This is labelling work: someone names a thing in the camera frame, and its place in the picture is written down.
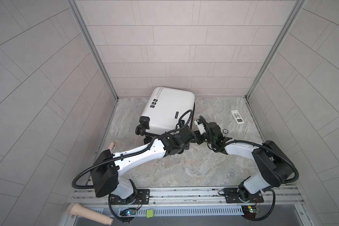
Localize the black and white suitcase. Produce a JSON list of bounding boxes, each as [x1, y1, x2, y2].
[[135, 87, 195, 137]]

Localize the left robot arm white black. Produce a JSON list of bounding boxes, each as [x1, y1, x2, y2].
[[72, 126, 196, 200]]

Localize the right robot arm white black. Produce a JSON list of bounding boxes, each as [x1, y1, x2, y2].
[[195, 118, 299, 202]]

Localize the white remote control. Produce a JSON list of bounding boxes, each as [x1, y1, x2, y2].
[[231, 110, 244, 125]]

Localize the small pink case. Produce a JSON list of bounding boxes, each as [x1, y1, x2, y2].
[[108, 142, 116, 151]]

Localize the green sticky note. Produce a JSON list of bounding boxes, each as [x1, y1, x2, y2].
[[146, 210, 154, 218]]

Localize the right circuit board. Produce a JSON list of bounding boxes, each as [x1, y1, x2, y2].
[[241, 205, 261, 219]]

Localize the circuit board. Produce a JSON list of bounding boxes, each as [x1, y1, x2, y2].
[[120, 208, 137, 217], [241, 205, 261, 219]]

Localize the left circuit board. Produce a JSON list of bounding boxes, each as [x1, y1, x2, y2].
[[120, 208, 137, 217]]

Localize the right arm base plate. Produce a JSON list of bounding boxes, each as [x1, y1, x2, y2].
[[218, 187, 264, 204]]

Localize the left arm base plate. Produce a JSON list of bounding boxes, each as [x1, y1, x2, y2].
[[109, 189, 150, 205]]

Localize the aluminium rail frame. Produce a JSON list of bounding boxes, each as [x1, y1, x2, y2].
[[70, 185, 308, 217]]

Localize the beige cylindrical handle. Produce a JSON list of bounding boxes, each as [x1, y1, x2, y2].
[[67, 203, 114, 226]]

